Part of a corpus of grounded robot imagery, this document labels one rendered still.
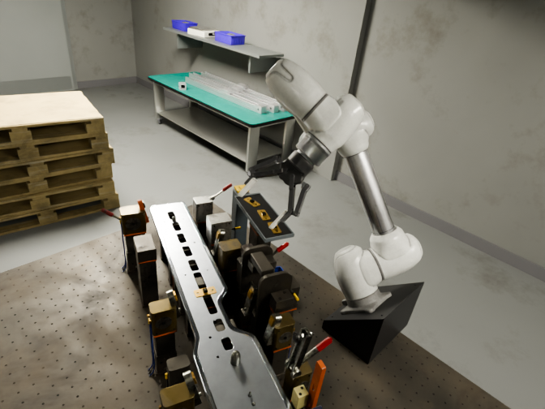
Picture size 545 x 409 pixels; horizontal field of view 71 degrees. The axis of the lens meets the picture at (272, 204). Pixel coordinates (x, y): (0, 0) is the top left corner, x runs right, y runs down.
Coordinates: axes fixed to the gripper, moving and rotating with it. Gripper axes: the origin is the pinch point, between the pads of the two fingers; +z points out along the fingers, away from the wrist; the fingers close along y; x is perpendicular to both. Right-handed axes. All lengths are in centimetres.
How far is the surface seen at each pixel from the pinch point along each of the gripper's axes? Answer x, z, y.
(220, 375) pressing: -10, 47, -25
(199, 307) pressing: -28, 46, -2
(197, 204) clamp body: -70, 32, 46
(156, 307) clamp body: -16, 53, 7
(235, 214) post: -78, 23, 30
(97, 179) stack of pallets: -187, 119, 188
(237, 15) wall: -348, -105, 310
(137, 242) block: -41, 55, 42
